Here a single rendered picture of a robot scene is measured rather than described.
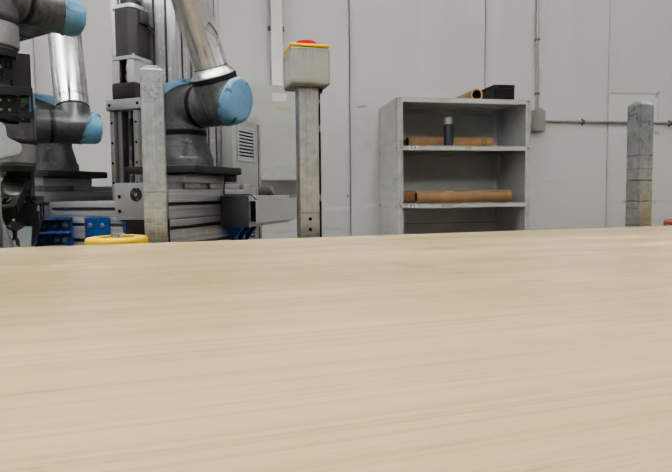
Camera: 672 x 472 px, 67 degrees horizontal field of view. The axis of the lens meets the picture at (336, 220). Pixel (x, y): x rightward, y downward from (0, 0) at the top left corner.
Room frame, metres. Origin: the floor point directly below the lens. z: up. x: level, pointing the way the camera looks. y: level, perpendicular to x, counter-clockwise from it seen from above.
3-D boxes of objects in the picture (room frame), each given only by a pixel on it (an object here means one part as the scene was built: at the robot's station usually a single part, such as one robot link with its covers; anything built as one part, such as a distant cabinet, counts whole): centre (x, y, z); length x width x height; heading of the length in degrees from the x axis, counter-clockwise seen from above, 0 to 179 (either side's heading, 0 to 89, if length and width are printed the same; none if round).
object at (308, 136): (0.92, 0.05, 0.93); 0.05 x 0.04 x 0.45; 105
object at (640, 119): (1.11, -0.66, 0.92); 0.03 x 0.03 x 0.48; 15
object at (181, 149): (1.41, 0.41, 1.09); 0.15 x 0.15 x 0.10
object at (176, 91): (1.41, 0.41, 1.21); 0.13 x 0.12 x 0.14; 60
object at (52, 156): (1.58, 0.88, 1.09); 0.15 x 0.15 x 0.10
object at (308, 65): (0.92, 0.05, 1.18); 0.07 x 0.07 x 0.08; 15
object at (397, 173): (3.43, -0.78, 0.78); 0.90 x 0.45 x 1.55; 100
